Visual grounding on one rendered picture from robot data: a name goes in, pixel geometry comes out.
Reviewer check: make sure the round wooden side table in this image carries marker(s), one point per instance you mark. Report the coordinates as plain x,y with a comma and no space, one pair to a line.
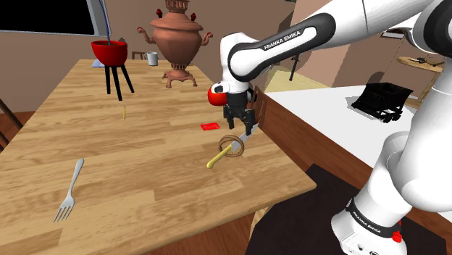
420,65

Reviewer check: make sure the light wooden table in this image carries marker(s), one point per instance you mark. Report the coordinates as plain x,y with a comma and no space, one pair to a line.
141,176

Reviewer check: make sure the yellow pencil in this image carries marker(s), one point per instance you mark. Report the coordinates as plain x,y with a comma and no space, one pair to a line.
124,113

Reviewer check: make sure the white mug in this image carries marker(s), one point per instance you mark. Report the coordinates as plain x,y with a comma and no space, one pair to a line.
152,58

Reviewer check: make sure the dark window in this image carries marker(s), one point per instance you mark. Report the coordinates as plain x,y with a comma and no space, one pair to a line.
42,16

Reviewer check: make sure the red card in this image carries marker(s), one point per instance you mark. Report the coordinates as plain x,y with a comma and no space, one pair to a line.
210,126

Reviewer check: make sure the silver fork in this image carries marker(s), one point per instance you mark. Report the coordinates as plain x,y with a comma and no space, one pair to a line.
71,187

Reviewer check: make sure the black toy cart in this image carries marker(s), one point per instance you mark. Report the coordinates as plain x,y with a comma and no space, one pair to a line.
383,99

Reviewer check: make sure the red plant pot black legs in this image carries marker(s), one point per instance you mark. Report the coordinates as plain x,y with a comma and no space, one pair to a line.
109,53

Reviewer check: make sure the black floor stand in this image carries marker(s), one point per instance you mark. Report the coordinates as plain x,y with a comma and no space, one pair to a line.
293,69

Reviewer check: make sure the white topped brown counter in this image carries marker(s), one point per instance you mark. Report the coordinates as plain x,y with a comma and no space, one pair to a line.
317,113

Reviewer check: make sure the dark robot stand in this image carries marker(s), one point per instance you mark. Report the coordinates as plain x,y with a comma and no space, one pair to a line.
303,219

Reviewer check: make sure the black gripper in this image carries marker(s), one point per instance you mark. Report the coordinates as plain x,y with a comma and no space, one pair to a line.
239,104

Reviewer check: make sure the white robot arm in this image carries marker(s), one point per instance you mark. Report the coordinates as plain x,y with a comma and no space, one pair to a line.
395,183

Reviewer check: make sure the brown wooden chair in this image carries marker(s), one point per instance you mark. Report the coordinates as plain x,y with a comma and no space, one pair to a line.
7,120
137,55

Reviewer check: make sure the copper samovar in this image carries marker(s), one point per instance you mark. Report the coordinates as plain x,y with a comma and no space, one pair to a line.
175,39

